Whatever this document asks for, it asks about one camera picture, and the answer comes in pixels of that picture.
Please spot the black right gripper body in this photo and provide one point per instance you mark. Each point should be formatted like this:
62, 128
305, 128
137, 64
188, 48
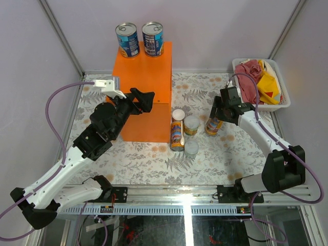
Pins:
221, 114

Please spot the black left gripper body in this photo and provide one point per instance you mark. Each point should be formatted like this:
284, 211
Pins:
118, 101

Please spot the yellow porridge can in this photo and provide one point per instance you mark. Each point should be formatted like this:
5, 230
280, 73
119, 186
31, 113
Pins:
213, 125

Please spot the orange wooden box shelf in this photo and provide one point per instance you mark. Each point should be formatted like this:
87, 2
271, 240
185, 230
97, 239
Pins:
148, 74

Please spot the blue tin can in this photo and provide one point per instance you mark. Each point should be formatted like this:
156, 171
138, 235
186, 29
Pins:
128, 40
152, 33

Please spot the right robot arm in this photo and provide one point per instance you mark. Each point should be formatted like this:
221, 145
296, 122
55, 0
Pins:
283, 168

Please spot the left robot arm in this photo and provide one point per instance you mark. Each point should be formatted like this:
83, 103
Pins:
41, 202

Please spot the upright yellow can white lid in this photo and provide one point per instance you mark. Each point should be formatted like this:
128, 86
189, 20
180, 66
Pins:
191, 124

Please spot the rear can white lid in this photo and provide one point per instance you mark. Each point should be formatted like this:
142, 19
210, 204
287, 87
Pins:
178, 115

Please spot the yellow cloth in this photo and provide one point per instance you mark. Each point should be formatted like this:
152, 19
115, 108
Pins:
268, 86

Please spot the pink cloth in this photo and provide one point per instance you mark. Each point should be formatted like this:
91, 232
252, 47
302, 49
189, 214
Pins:
253, 69

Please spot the lying yellow can with spoon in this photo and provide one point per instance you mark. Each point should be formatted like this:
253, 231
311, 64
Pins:
175, 140

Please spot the white plastic basket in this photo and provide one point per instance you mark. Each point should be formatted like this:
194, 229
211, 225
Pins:
285, 99

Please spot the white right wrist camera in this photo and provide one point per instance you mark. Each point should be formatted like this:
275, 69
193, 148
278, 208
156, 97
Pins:
232, 83

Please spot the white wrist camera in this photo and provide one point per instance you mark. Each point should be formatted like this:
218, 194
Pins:
110, 87
232, 83

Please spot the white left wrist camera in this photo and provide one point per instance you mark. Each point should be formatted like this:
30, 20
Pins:
110, 87

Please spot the aluminium mounting rail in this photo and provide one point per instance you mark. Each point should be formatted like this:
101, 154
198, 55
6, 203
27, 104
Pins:
202, 195

